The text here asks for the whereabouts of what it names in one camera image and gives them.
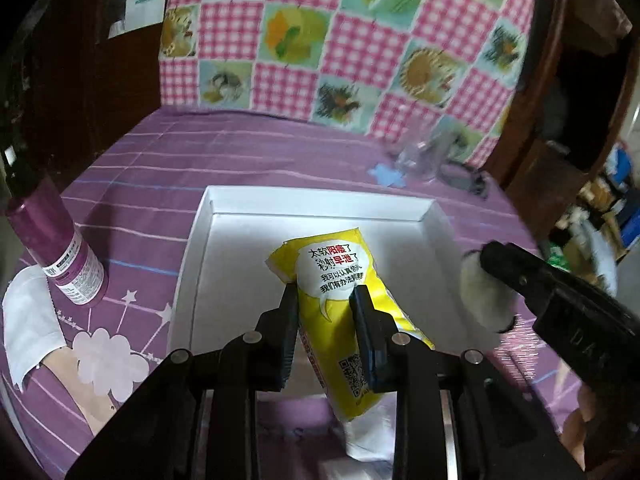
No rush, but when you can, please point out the brown wooden shelf unit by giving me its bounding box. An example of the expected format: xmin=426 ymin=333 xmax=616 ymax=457
xmin=485 ymin=0 xmax=640 ymax=201

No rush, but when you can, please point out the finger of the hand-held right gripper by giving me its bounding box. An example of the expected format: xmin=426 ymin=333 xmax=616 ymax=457
xmin=479 ymin=241 xmax=568 ymax=306

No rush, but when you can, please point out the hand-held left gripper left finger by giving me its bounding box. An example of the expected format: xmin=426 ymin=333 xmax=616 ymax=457
xmin=65 ymin=285 xmax=301 ymax=480

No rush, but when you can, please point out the yellow printed packet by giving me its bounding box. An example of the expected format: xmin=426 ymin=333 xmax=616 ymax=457
xmin=265 ymin=226 xmax=436 ymax=461

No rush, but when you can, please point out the white cardboard box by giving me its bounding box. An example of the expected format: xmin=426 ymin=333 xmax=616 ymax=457
xmin=167 ymin=186 xmax=506 ymax=480

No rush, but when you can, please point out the pink checkered printed cushion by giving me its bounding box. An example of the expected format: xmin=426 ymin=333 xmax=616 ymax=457
xmin=159 ymin=0 xmax=536 ymax=168

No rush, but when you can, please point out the white fluffy plush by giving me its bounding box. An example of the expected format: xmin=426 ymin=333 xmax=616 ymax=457
xmin=460 ymin=250 xmax=518 ymax=333

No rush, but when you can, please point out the clear glass cup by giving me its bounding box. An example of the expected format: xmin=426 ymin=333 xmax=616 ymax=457
xmin=395 ymin=120 xmax=458 ymax=183

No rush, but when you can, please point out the blue paper scrap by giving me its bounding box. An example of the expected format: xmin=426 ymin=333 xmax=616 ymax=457
xmin=369 ymin=162 xmax=408 ymax=187

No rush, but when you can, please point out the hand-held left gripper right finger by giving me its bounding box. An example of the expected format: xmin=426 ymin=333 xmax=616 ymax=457
xmin=349 ymin=284 xmax=586 ymax=480

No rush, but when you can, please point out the dark wooden cabinet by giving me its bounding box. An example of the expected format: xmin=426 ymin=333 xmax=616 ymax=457
xmin=65 ymin=0 xmax=173 ymax=161

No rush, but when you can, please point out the pile of cluttered boxes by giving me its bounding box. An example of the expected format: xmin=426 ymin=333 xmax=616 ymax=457
xmin=550 ymin=145 xmax=640 ymax=291

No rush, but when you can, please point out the purple printed tablecloth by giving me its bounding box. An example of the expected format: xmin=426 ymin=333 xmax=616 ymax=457
xmin=0 ymin=105 xmax=601 ymax=480

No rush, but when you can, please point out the purple spray bottle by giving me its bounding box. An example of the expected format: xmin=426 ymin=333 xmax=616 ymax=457
xmin=2 ymin=146 xmax=109 ymax=307

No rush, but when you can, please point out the white face mask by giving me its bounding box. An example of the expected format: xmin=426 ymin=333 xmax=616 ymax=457
xmin=1 ymin=265 xmax=68 ymax=393

